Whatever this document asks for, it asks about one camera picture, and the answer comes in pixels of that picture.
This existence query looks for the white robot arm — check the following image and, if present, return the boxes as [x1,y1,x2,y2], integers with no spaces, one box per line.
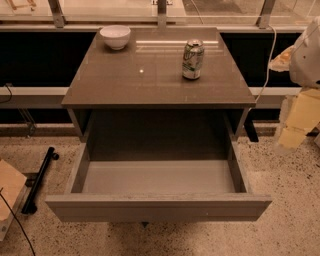
[268,16,320,150]

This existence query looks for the metal window frame post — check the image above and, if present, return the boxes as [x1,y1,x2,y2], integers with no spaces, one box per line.
[48,0,66,28]

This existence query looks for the black metal bar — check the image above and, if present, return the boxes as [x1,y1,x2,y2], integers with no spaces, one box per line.
[21,147,59,214]

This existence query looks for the grey cabinet with glossy top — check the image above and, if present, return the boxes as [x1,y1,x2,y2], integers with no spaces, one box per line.
[62,27,255,134]

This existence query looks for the light wooden board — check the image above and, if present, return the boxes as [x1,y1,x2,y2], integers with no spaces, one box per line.
[0,159,26,221]

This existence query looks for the grey metal rail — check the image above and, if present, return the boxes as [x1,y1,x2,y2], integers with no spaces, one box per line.
[0,86,301,109]

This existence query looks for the white cable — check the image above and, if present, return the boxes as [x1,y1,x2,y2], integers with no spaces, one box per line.
[254,25,278,102]

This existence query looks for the grey top drawer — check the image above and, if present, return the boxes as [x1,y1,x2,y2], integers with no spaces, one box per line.
[46,110,272,223]

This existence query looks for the green white soda can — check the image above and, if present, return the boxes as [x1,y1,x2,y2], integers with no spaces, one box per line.
[182,39,204,80]

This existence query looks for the black cable on floor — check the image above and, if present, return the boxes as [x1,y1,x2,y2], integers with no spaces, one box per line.
[0,187,37,256]

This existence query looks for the white ceramic bowl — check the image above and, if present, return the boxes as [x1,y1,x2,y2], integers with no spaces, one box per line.
[99,25,131,50]

